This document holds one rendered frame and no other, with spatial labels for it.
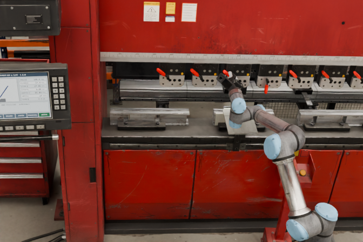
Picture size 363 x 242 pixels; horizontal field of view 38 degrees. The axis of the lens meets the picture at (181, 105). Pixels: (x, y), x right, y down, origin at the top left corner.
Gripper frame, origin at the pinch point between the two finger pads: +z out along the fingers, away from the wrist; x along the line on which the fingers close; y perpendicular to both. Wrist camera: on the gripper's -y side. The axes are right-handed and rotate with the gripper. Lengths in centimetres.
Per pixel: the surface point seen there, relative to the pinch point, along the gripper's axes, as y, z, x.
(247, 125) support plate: 28.4, -12.9, -14.6
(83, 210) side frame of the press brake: -12, -18, -128
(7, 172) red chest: -57, 19, -161
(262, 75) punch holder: 19.7, 2.8, 11.5
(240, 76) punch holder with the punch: 9.3, 2.6, 2.6
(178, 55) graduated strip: -29.5, 3.0, -10.1
